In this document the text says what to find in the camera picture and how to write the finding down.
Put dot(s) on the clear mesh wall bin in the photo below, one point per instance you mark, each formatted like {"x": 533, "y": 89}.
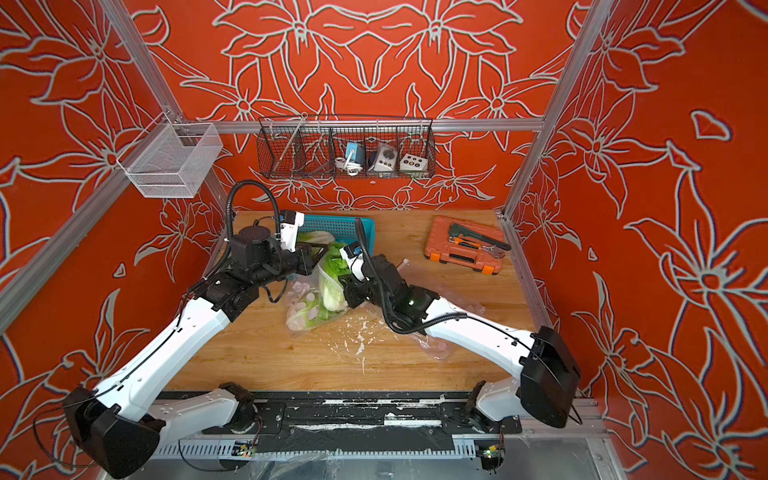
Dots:
{"x": 172, "y": 161}

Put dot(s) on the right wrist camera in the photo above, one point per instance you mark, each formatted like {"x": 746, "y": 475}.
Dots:
{"x": 352, "y": 255}

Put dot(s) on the clear zipper bag pink dots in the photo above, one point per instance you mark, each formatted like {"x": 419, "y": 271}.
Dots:
{"x": 302, "y": 284}

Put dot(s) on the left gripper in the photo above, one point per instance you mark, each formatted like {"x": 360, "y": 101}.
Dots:
{"x": 306, "y": 258}

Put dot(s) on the chinese cabbage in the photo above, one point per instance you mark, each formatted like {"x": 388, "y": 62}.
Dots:
{"x": 315, "y": 237}
{"x": 332, "y": 267}
{"x": 308, "y": 312}

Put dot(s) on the white socket cube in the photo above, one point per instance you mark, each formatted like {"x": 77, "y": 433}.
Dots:
{"x": 413, "y": 164}

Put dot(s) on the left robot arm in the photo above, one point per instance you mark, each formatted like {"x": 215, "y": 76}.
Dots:
{"x": 118, "y": 423}

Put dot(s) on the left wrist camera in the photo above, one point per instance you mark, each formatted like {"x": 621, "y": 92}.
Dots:
{"x": 290, "y": 223}

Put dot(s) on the teal plastic basket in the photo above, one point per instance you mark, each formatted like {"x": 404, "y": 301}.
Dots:
{"x": 342, "y": 228}

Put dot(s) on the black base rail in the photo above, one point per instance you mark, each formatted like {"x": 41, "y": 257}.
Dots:
{"x": 359, "y": 424}

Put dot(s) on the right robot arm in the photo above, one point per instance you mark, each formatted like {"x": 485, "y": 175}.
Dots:
{"x": 543, "y": 374}

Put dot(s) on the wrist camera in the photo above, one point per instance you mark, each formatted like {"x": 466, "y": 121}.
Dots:
{"x": 352, "y": 255}
{"x": 290, "y": 223}

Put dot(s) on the chinese cabbage front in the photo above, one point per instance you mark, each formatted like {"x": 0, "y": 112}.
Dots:
{"x": 332, "y": 267}

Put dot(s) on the black wire wall basket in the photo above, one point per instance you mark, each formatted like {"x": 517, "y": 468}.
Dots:
{"x": 321, "y": 147}

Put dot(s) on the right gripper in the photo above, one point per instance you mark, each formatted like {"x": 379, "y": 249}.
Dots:
{"x": 351, "y": 290}

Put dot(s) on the orange tool case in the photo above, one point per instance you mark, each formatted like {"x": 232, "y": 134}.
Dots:
{"x": 466, "y": 252}

